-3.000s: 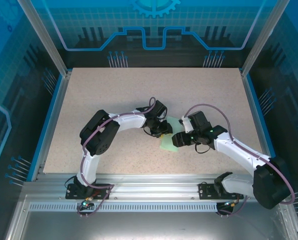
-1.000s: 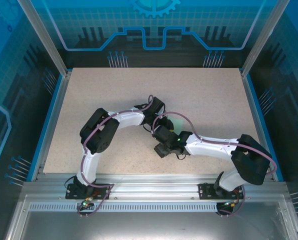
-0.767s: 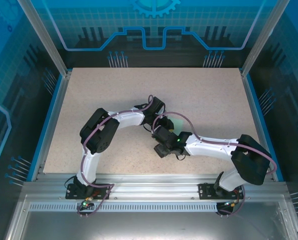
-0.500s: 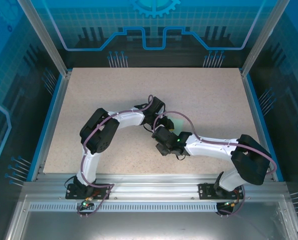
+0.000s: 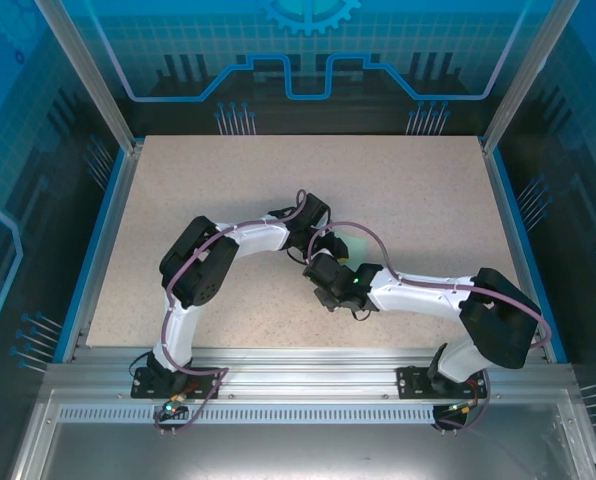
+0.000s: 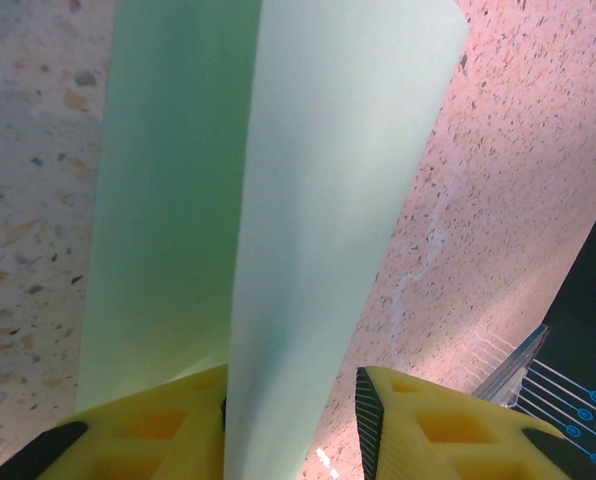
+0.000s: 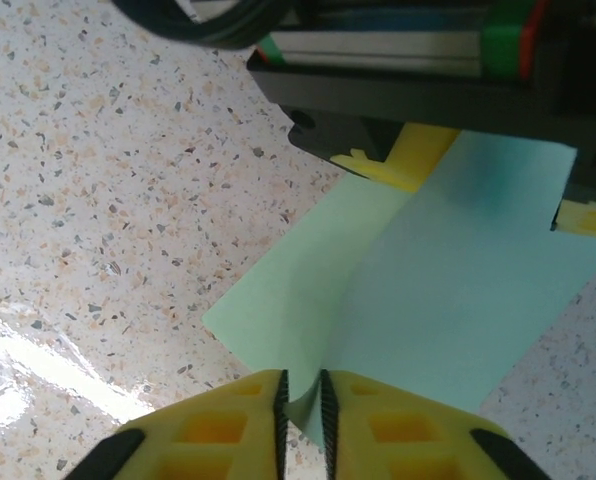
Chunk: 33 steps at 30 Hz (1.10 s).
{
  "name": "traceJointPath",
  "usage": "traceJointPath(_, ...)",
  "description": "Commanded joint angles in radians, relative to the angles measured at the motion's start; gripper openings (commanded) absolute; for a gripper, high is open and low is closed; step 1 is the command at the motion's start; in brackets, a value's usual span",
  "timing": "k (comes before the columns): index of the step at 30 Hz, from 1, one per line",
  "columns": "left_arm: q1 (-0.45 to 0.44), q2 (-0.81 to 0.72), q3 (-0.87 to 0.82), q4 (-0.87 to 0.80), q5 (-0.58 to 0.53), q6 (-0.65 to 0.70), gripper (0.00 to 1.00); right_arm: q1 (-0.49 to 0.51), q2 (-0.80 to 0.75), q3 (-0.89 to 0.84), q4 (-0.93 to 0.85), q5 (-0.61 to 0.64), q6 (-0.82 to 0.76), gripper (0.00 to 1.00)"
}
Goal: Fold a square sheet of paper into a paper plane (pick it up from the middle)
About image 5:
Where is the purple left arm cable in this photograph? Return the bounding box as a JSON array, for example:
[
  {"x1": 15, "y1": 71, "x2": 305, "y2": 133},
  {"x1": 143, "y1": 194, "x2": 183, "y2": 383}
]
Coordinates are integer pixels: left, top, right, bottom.
[{"x1": 152, "y1": 188, "x2": 309, "y2": 436}]

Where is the slotted metal cable duct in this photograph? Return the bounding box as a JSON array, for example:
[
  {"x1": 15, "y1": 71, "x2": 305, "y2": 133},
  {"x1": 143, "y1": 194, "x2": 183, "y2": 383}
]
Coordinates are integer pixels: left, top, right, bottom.
[{"x1": 56, "y1": 405, "x2": 442, "y2": 426}]

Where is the aluminium frame post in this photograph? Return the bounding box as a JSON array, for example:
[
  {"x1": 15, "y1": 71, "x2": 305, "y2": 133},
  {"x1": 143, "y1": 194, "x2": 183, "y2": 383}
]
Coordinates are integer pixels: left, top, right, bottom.
[
  {"x1": 479, "y1": 0, "x2": 583, "y2": 156},
  {"x1": 31, "y1": 0, "x2": 145, "y2": 156}
]

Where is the aluminium side rail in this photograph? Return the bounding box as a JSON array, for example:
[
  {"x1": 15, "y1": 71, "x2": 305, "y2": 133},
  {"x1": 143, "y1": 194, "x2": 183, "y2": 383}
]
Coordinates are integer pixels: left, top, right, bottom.
[
  {"x1": 479, "y1": 137, "x2": 554, "y2": 364},
  {"x1": 62, "y1": 142, "x2": 144, "y2": 364}
]

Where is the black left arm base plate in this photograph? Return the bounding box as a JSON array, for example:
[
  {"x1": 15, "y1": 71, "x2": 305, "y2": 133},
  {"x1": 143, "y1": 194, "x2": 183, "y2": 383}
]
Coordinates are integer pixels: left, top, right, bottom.
[{"x1": 131, "y1": 366, "x2": 223, "y2": 400}]

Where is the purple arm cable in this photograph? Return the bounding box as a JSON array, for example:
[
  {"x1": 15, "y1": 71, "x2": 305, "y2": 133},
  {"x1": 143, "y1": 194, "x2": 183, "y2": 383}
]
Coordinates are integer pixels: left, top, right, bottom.
[
  {"x1": 152, "y1": 188, "x2": 309, "y2": 436},
  {"x1": 305, "y1": 221, "x2": 553, "y2": 436}
]

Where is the shiny metal sheet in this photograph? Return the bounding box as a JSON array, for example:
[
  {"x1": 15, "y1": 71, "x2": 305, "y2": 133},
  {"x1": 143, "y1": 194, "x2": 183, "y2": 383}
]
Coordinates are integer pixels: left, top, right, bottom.
[{"x1": 15, "y1": 389, "x2": 596, "y2": 480}]

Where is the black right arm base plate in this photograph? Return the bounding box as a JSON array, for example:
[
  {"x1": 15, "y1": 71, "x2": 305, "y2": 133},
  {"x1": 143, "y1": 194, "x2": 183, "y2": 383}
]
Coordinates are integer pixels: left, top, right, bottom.
[{"x1": 396, "y1": 363, "x2": 489, "y2": 400}]

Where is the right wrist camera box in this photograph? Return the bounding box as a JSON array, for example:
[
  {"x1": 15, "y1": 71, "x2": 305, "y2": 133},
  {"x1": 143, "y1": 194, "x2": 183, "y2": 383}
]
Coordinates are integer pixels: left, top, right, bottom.
[{"x1": 313, "y1": 287, "x2": 340, "y2": 312}]

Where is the blue circuit print panel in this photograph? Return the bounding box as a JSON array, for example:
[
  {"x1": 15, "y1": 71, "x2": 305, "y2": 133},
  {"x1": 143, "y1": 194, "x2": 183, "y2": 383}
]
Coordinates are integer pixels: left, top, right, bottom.
[
  {"x1": 0, "y1": 0, "x2": 129, "y2": 381},
  {"x1": 497, "y1": 0, "x2": 596, "y2": 401}
]

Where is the blue gear print panel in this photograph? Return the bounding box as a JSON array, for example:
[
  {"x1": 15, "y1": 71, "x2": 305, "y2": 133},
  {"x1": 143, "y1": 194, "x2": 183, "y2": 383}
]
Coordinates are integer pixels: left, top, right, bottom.
[{"x1": 67, "y1": 0, "x2": 549, "y2": 137}]

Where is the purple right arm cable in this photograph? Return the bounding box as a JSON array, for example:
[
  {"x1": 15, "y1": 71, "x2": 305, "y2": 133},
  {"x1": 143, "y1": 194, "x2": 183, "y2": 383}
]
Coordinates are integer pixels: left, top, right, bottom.
[{"x1": 305, "y1": 221, "x2": 553, "y2": 436}]

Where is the light green paper sheet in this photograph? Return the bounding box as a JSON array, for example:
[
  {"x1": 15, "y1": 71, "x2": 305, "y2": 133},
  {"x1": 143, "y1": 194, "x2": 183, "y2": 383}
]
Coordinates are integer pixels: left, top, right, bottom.
[{"x1": 335, "y1": 233, "x2": 373, "y2": 267}]

